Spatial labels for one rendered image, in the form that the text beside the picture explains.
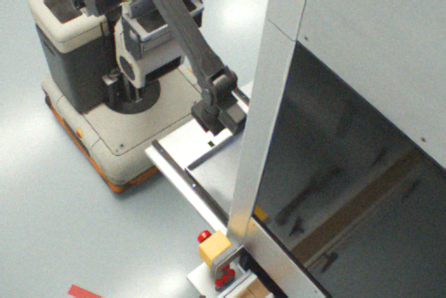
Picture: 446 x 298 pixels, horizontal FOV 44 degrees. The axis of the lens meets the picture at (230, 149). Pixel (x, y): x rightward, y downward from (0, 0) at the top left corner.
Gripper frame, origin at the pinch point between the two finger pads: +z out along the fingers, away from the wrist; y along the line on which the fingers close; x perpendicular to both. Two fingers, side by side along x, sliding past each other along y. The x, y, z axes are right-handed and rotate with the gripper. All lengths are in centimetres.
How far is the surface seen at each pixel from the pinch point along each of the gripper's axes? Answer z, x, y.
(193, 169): 20.4, -3.7, 1.7
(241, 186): -24.3, -12.9, 22.6
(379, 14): -90, -13, 28
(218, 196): 18.7, -3.9, 13.3
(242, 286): 6.2, -19.0, 38.4
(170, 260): 109, -10, 7
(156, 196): 113, 5, -22
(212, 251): 1.6, -20.6, 26.9
